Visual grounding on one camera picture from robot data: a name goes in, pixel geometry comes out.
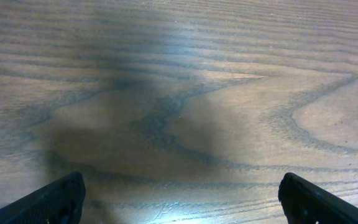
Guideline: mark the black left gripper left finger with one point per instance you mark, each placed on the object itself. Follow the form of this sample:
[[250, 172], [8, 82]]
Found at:
[[59, 202]]

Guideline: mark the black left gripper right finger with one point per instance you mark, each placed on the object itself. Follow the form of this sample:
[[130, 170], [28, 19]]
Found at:
[[306, 203]]

